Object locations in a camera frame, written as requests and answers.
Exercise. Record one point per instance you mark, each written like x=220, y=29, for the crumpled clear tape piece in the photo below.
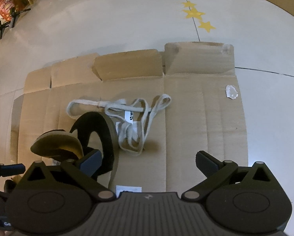
x=231, y=92
x=227, y=48

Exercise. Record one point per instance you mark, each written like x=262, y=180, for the orange printed bag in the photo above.
x=4, y=7

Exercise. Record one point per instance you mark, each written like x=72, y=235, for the black tripod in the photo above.
x=14, y=19

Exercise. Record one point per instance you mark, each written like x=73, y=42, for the black and white shoe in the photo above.
x=105, y=132

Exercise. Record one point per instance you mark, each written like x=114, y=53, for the flattened cardboard box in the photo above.
x=198, y=115

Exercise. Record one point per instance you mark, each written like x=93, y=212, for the yellow star sticker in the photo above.
x=188, y=4
x=206, y=26
x=193, y=13

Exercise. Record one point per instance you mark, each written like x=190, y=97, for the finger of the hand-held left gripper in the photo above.
x=11, y=169

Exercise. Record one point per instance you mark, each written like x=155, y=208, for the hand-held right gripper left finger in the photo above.
x=91, y=161

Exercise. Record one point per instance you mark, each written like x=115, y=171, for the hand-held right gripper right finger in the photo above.
x=206, y=163

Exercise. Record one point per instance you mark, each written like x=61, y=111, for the white shipping label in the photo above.
x=128, y=189
x=137, y=125

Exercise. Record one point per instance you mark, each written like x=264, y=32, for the white shoelace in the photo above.
x=121, y=134

